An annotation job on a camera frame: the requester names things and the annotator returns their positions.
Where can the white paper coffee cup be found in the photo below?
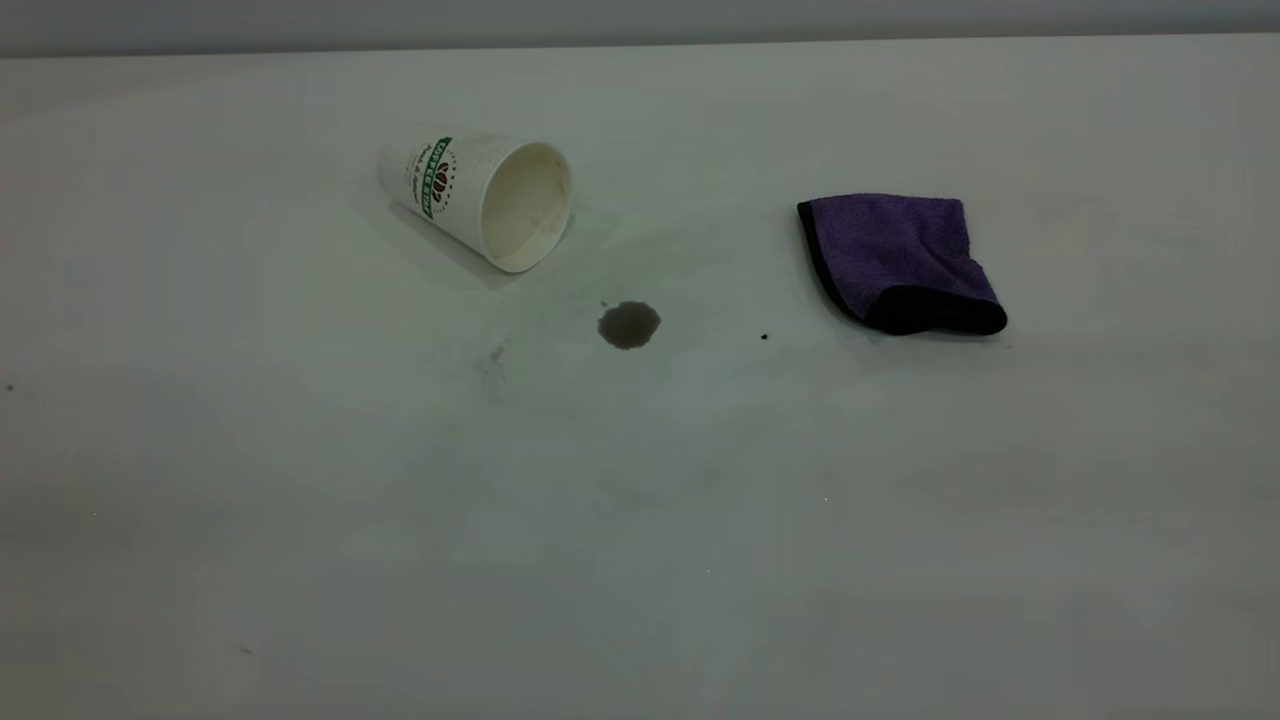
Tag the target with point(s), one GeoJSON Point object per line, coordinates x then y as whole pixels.
{"type": "Point", "coordinates": [470, 185]}

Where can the purple microfiber cloth black trim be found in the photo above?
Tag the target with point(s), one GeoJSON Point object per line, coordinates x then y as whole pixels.
{"type": "Point", "coordinates": [890, 245]}

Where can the brown coffee spill puddle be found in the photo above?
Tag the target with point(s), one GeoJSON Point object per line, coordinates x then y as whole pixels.
{"type": "Point", "coordinates": [628, 326]}

